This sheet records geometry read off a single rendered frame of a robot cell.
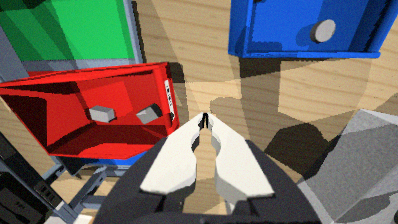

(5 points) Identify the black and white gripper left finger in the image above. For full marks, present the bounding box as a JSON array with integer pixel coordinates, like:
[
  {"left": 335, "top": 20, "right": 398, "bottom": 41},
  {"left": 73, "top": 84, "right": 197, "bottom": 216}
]
[{"left": 92, "top": 112, "right": 205, "bottom": 224}]

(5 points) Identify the blue bin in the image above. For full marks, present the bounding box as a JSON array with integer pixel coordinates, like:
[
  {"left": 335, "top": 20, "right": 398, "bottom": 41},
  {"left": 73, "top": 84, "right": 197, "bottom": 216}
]
[{"left": 228, "top": 0, "right": 398, "bottom": 58}]

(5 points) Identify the olive green case with orange latches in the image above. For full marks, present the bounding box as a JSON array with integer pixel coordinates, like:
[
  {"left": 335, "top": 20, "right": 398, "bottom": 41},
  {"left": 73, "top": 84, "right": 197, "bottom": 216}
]
[{"left": 0, "top": 172, "right": 54, "bottom": 224}]

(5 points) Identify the grey metal shelf rack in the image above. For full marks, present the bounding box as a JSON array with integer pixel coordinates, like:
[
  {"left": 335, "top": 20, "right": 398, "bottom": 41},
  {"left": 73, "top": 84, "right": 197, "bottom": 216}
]
[{"left": 0, "top": 0, "right": 147, "bottom": 224}]

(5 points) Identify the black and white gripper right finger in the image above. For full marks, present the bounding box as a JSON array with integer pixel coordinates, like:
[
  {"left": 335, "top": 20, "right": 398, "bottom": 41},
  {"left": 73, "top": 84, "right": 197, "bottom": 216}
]
[{"left": 205, "top": 112, "right": 322, "bottom": 224}]

